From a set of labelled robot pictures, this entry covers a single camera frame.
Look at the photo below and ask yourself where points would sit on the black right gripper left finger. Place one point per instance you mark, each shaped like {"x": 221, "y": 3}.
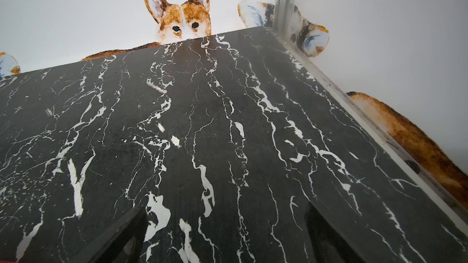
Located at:
{"x": 124, "y": 239}

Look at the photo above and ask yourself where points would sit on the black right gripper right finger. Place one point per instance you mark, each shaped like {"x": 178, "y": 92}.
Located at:
{"x": 328, "y": 245}

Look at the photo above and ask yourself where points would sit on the aluminium cage frame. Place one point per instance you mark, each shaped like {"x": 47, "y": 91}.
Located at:
{"x": 444, "y": 200}

